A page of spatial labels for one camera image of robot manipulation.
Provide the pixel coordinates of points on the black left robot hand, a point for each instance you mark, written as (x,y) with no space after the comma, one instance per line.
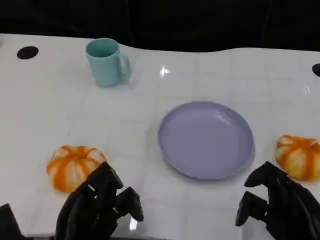
(85,210)

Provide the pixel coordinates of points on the orange and white bread roll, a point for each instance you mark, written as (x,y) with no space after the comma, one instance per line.
(67,167)
(297,157)

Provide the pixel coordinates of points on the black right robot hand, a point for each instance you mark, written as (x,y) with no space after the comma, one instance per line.
(292,212)

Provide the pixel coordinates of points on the lilac plate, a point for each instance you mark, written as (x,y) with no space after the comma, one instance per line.
(205,140)

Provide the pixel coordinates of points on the black round table grommet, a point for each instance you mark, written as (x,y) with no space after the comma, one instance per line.
(317,70)
(27,52)

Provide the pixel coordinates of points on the black backdrop cloth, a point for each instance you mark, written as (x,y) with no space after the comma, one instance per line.
(160,20)

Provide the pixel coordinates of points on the pale green mug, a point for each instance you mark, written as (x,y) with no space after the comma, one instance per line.
(105,67)

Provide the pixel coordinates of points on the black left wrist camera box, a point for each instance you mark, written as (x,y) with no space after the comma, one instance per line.
(8,221)

